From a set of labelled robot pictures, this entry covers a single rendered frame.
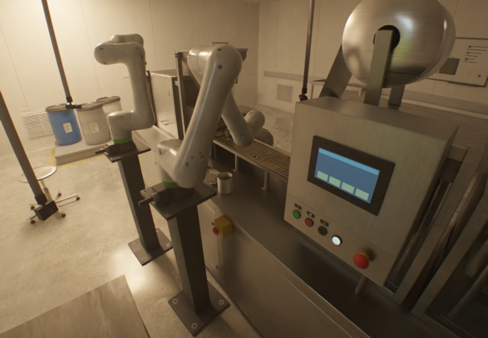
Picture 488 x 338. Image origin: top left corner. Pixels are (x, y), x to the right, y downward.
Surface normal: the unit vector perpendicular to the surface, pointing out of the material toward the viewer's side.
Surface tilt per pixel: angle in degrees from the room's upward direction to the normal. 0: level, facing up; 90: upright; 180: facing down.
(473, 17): 90
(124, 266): 0
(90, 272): 0
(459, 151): 90
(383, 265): 90
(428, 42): 90
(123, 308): 0
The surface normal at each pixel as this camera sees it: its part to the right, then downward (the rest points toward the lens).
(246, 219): 0.00, -0.90
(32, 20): 0.63, 0.34
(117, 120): 0.30, 0.38
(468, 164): -0.78, 0.27
